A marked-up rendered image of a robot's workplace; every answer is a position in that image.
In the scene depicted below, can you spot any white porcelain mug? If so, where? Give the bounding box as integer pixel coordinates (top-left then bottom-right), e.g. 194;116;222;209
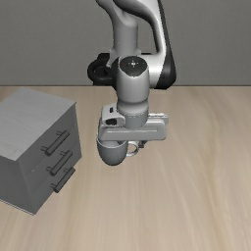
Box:
95;136;140;167

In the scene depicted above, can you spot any grey cabinet with drawers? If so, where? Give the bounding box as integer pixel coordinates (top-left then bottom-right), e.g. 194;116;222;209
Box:
0;86;82;216

